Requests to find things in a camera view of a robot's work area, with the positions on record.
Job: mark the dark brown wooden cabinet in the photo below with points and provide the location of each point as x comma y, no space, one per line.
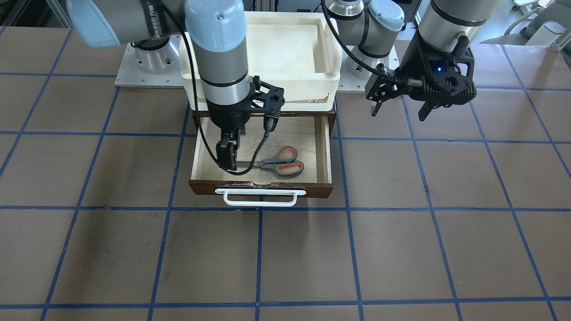
330,115

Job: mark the white plastic tray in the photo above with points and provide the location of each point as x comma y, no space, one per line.
297,52

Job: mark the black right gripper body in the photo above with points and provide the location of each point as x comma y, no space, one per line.
228,117

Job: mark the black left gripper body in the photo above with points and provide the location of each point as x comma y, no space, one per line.
415,66

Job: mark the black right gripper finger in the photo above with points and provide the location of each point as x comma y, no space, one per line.
226,152
239,132

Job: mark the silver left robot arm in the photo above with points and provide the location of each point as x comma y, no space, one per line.
372,28

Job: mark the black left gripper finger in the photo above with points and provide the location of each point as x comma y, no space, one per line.
425,110
375,106

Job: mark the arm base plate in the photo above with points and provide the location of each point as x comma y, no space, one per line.
151,64
353,77

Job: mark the grey orange scissors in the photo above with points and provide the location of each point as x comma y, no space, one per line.
284,164

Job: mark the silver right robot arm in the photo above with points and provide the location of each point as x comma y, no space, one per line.
213,33

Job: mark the wooden drawer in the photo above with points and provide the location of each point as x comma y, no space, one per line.
308,135

